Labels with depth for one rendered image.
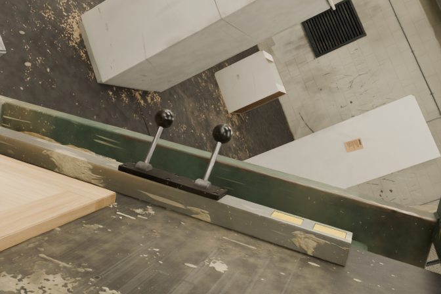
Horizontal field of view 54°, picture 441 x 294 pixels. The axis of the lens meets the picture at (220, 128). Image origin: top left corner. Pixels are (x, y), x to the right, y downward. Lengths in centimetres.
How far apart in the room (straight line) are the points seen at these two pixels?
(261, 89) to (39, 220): 502
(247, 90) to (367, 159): 209
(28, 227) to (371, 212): 64
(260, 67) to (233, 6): 272
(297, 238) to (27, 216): 40
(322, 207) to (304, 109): 776
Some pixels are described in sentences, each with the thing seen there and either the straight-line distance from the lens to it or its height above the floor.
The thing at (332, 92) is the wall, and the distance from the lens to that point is 861.
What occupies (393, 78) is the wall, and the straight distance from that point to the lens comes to 856.
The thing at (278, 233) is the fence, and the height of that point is 158.
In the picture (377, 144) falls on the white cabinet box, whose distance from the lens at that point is 411.
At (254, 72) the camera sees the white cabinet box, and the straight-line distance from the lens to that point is 559.
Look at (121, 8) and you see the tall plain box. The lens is 334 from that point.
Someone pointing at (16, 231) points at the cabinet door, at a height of 135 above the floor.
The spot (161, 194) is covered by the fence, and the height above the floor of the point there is 140.
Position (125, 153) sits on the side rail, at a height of 121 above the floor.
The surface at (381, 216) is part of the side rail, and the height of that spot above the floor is 171.
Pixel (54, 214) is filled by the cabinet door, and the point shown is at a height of 135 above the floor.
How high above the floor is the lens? 180
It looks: 20 degrees down
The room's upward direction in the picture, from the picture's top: 67 degrees clockwise
